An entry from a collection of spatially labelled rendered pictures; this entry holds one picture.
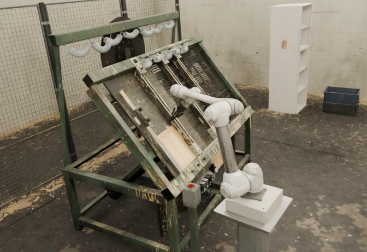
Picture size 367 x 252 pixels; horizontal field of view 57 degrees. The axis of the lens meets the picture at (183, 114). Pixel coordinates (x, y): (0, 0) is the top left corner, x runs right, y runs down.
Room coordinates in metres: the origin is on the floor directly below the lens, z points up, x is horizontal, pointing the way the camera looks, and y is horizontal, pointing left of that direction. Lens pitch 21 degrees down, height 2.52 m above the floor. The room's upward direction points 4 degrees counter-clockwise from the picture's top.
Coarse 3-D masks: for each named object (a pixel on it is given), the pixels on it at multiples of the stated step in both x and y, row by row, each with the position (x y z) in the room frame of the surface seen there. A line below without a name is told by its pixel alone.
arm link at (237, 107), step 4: (224, 100) 2.49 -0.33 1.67; (228, 100) 2.47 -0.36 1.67; (232, 100) 2.48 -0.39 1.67; (236, 100) 2.48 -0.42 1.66; (232, 104) 2.43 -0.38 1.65; (236, 104) 2.43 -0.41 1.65; (240, 104) 2.43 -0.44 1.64; (232, 108) 2.41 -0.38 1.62; (236, 108) 2.41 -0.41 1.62; (240, 108) 2.42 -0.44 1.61; (232, 112) 2.41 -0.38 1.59; (236, 112) 2.42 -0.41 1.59; (240, 112) 2.43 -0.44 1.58
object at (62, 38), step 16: (144, 16) 4.33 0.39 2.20; (160, 16) 4.50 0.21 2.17; (176, 16) 4.87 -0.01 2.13; (64, 32) 3.16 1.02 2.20; (80, 32) 3.28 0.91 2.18; (96, 32) 3.46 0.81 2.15; (112, 32) 3.67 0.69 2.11; (64, 128) 3.13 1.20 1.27; (64, 144) 3.14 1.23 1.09; (64, 160) 3.16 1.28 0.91
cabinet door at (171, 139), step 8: (168, 128) 3.10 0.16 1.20; (160, 136) 2.95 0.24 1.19; (168, 136) 3.02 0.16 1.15; (176, 136) 3.09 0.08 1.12; (168, 144) 2.94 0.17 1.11; (176, 144) 3.01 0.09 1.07; (184, 144) 3.07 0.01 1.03; (176, 152) 2.93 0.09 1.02; (184, 152) 2.99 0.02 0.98; (192, 152) 3.06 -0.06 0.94; (176, 160) 2.84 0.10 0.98; (184, 160) 2.91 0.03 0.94; (192, 160) 2.97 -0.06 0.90; (184, 168) 2.82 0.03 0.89
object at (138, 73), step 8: (136, 64) 3.37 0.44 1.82; (136, 72) 3.37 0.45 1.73; (144, 72) 3.36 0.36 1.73; (144, 80) 3.32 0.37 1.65; (144, 88) 3.33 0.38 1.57; (152, 88) 3.32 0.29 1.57; (152, 96) 3.28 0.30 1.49; (160, 96) 3.30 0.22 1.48; (160, 104) 3.24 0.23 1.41; (168, 112) 3.20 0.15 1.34; (168, 120) 3.20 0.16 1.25; (176, 120) 3.19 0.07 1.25; (176, 128) 3.15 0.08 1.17; (184, 128) 3.16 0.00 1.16; (184, 136) 3.11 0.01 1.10; (192, 144) 3.07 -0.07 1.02; (200, 152) 3.06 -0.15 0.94
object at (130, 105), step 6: (120, 96) 3.02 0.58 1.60; (126, 96) 3.04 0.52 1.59; (126, 102) 2.99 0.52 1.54; (132, 108) 2.97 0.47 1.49; (144, 126) 2.90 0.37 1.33; (150, 132) 2.88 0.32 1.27; (156, 138) 2.87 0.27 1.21; (156, 144) 2.85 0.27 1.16; (162, 144) 2.86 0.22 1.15; (162, 150) 2.82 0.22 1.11; (168, 156) 2.79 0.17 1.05; (174, 162) 2.78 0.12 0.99; (174, 168) 2.76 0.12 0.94; (180, 168) 2.77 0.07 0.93
